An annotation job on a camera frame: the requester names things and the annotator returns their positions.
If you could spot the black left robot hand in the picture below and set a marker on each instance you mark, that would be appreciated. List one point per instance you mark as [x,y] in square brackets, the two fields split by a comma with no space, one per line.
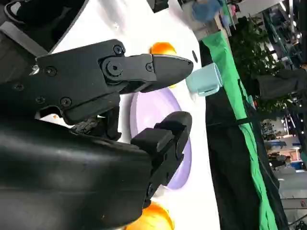
[158,5]

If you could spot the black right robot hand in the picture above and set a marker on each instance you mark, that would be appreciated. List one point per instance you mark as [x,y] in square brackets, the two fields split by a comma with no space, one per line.
[72,167]

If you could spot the green cloth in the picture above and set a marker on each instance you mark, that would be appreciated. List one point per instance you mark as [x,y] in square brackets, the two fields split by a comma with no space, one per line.
[223,60]

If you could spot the pale green mug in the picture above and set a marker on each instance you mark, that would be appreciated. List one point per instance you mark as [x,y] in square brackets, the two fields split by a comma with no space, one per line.
[204,79]

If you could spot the lilac plate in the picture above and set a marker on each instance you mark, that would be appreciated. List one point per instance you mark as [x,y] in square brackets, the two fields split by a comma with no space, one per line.
[153,110]

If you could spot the green leafy plant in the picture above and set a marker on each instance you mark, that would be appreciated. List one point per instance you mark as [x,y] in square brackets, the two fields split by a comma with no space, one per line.
[254,48]

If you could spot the black robot body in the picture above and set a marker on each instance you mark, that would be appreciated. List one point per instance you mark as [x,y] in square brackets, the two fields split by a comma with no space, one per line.
[48,16]

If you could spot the grey metal bar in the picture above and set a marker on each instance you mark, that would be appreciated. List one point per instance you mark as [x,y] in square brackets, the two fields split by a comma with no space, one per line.
[21,37]

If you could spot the person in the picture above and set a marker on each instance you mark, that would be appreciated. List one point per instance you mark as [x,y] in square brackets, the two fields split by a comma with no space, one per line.
[280,82]

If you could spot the black table skirt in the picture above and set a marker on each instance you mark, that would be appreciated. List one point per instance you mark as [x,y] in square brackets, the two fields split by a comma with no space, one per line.
[230,155]

